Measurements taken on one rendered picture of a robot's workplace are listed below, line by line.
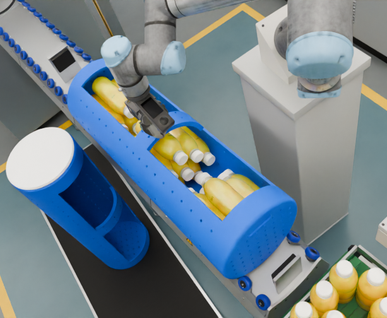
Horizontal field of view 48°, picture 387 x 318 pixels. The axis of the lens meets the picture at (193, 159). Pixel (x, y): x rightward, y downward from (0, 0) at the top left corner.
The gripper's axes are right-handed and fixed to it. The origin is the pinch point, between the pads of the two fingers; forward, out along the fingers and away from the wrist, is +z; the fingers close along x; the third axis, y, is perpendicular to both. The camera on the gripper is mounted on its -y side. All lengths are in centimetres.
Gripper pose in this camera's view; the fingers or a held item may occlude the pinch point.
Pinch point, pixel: (163, 135)
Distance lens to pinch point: 130.3
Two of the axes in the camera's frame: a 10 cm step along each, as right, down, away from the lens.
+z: 2.4, 5.4, 8.1
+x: -7.4, 6.4, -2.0
